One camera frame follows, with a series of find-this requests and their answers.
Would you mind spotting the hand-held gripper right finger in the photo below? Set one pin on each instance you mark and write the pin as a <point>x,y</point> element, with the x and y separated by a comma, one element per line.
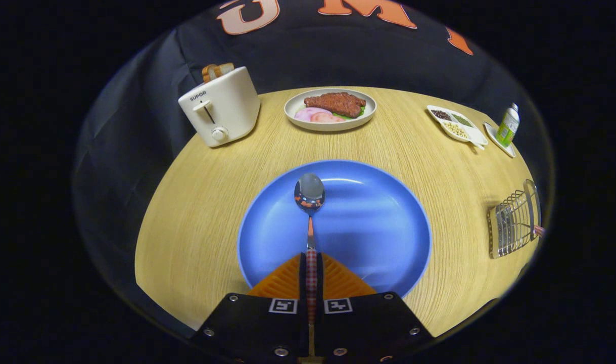
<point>320,283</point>

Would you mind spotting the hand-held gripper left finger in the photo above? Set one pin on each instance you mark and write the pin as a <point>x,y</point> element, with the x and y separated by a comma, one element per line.
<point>302,283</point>

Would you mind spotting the blue plate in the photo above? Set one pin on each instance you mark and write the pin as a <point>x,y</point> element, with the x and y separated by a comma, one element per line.
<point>368,222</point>

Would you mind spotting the white food plate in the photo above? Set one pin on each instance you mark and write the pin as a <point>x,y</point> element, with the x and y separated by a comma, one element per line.
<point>333,127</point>

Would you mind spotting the pink ham slices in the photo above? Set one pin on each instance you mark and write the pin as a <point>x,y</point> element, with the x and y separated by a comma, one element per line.
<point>313,115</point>

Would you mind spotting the green lettuce leaf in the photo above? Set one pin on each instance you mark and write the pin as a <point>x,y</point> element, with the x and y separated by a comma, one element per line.
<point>361,111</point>

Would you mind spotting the red-brown steak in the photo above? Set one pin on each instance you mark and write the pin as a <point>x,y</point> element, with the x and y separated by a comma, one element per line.
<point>335,103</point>

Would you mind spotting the white toaster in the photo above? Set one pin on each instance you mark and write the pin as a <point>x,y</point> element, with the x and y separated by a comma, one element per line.
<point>227,111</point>

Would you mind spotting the yellow soybeans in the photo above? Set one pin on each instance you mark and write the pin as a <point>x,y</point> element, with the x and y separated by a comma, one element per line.
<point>455,130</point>

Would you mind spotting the dark brown beans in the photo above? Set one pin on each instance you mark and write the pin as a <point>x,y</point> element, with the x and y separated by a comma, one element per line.
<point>441,115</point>

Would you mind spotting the white divided dish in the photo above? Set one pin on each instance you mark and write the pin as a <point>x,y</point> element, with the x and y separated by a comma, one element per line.
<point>475,135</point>

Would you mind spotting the green beans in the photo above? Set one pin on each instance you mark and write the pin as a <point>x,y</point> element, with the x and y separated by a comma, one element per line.
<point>462,121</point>

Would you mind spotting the brown bread slice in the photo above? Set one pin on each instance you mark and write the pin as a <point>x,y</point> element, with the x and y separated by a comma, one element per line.
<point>210,73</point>
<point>226,69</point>

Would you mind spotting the small white tray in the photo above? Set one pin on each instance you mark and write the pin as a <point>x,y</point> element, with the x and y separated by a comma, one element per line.
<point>492,134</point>

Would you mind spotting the green label metal bottle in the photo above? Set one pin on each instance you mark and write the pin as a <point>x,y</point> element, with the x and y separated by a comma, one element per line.
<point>507,129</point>

